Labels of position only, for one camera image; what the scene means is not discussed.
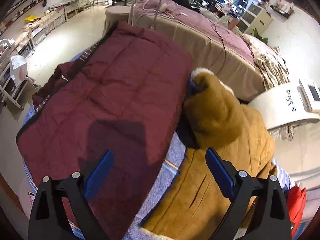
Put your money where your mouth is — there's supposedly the beige patterned blanket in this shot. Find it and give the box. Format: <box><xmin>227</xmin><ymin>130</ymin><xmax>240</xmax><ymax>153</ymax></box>
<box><xmin>242</xmin><ymin>34</ymin><xmax>290</xmax><ymax>90</ymax></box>

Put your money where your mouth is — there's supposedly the red garment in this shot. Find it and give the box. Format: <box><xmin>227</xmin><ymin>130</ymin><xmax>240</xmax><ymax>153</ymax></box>
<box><xmin>287</xmin><ymin>185</ymin><xmax>306</xmax><ymax>238</ymax></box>

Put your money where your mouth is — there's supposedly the black cable on bed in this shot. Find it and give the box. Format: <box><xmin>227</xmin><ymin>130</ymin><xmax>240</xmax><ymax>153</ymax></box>
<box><xmin>199</xmin><ymin>12</ymin><xmax>229</xmax><ymax>71</ymax></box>

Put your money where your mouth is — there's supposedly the white curved machine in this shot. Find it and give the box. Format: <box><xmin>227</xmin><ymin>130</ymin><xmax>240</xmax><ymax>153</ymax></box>
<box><xmin>248</xmin><ymin>82</ymin><xmax>319</xmax><ymax>130</ymax></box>

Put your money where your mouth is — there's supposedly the maroon quilted down coat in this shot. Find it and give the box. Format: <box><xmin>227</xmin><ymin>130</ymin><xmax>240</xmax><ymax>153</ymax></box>
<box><xmin>16</xmin><ymin>22</ymin><xmax>193</xmax><ymax>239</ymax></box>

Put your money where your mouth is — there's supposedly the white drawer cabinet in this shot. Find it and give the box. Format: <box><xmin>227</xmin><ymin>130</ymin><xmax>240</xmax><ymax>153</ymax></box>
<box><xmin>236</xmin><ymin>4</ymin><xmax>273</xmax><ymax>36</ymax></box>

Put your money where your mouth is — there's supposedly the blue checked bed sheet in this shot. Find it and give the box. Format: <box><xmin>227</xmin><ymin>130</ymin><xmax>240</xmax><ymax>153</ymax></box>
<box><xmin>22</xmin><ymin>49</ymin><xmax>296</xmax><ymax>240</ymax></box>

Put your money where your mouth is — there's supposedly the large bed with mauve cover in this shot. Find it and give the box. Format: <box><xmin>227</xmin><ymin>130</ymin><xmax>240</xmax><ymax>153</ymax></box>
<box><xmin>103</xmin><ymin>0</ymin><xmax>265</xmax><ymax>102</ymax></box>

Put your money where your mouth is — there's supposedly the brown suede shearling coat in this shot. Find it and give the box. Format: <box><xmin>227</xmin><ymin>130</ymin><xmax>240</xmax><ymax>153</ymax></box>
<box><xmin>140</xmin><ymin>68</ymin><xmax>275</xmax><ymax>239</ymax></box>

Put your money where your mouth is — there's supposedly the white wire rack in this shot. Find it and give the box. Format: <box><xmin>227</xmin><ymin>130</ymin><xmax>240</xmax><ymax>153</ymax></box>
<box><xmin>1</xmin><ymin>39</ymin><xmax>38</xmax><ymax>109</ymax></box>

